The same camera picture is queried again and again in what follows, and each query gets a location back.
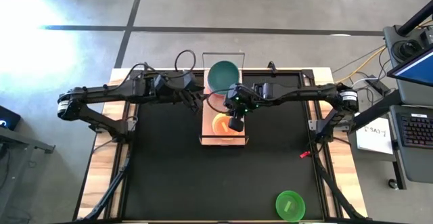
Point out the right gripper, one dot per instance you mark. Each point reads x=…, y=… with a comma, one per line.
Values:
x=242, y=99

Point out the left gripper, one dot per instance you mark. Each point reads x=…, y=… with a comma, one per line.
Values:
x=182, y=85

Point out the small orange bowl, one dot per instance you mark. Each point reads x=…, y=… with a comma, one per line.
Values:
x=223, y=127

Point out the small yellow bowl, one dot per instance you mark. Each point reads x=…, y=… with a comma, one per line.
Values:
x=214, y=124

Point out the large teal bowl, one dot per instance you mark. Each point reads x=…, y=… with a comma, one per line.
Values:
x=221, y=75

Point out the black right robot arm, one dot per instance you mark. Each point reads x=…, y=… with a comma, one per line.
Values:
x=304, y=93

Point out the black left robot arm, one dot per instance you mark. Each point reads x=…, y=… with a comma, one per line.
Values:
x=111, y=93

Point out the black table mat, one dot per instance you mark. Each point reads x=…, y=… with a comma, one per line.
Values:
x=203, y=176

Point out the small red clip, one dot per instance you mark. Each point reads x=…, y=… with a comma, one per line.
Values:
x=304, y=154

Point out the small green bowl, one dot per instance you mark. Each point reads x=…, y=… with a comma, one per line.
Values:
x=290, y=206

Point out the white paper sheet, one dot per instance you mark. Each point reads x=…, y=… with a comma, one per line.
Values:
x=373, y=141

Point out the black power strip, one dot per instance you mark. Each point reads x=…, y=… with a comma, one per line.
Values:
x=379, y=86

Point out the black caster wheel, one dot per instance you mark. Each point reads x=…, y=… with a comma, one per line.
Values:
x=393, y=183

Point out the dark grey desk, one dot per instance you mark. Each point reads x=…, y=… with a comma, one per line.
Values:
x=20, y=142

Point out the black keyboard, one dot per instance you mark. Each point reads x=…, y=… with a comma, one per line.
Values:
x=417, y=131

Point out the grey computer cart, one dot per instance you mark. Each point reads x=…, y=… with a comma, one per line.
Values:
x=416, y=166

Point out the black device with blue light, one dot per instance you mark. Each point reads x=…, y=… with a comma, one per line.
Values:
x=8, y=117

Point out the monitor with blue screen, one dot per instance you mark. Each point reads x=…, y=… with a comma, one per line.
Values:
x=416, y=68

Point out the black pole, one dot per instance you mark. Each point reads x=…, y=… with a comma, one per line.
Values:
x=416, y=19

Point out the wooden shelf with metal frame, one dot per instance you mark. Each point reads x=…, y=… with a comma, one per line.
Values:
x=208, y=141

